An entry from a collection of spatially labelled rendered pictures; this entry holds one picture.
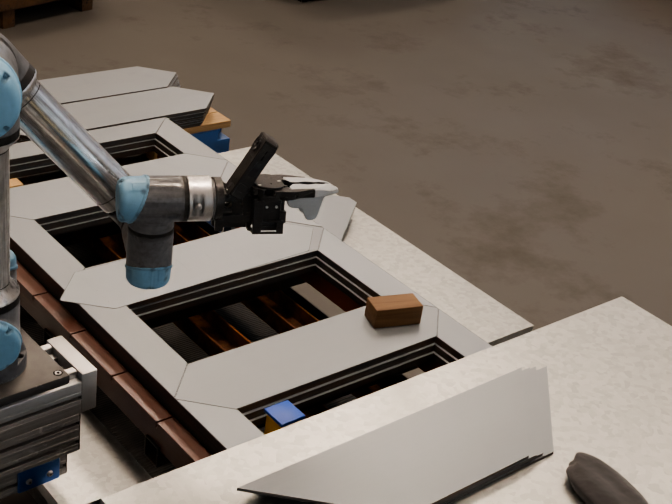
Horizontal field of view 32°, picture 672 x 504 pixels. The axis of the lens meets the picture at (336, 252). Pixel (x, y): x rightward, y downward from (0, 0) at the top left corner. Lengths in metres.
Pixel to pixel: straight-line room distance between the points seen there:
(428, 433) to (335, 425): 0.16
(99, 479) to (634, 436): 1.07
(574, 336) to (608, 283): 2.51
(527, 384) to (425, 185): 3.29
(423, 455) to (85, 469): 0.81
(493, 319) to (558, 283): 1.84
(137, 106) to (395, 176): 2.04
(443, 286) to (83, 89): 1.39
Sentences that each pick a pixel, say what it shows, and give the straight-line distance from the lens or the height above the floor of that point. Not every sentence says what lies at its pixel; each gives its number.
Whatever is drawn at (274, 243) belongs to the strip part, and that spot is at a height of 0.87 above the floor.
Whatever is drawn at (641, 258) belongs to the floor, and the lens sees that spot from 5.27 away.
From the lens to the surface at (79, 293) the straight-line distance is 2.74.
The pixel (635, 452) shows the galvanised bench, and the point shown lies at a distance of 2.21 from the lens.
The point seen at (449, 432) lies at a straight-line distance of 2.09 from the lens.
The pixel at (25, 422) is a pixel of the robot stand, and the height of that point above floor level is 0.93.
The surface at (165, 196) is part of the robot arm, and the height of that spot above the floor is 1.46.
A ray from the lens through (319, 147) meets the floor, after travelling 5.71.
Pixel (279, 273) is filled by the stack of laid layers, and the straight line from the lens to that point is 2.94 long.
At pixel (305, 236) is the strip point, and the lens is 3.05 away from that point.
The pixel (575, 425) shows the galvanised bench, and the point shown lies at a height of 1.05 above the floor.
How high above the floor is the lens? 2.31
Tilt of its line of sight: 29 degrees down
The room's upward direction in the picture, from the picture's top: 8 degrees clockwise
